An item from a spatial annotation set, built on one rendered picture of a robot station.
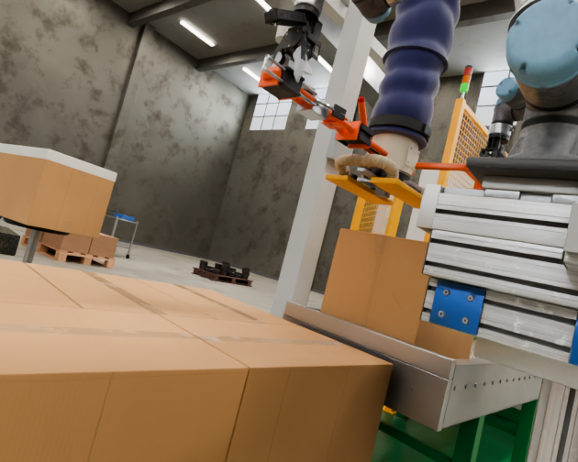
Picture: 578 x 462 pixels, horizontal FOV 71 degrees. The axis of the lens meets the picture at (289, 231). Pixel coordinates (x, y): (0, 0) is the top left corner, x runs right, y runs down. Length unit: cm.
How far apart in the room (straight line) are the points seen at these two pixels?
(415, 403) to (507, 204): 76
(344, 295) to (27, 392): 114
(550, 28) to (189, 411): 86
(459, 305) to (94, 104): 1304
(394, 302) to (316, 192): 134
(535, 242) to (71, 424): 78
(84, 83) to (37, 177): 1111
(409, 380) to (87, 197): 193
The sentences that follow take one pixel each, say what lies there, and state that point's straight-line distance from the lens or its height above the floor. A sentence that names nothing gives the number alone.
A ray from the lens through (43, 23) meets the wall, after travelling 1339.
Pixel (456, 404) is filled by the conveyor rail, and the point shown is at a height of 47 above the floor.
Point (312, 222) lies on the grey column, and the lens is 261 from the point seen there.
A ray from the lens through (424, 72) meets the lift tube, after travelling 158.
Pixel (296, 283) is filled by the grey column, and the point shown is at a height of 64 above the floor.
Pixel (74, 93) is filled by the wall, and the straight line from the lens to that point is 1334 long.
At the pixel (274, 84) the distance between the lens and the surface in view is 107.
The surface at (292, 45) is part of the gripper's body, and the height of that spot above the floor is 131.
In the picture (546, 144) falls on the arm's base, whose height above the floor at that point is 108.
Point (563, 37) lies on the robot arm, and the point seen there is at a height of 119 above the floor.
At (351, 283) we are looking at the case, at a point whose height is 75.
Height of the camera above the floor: 78
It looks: 4 degrees up
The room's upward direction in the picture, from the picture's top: 14 degrees clockwise
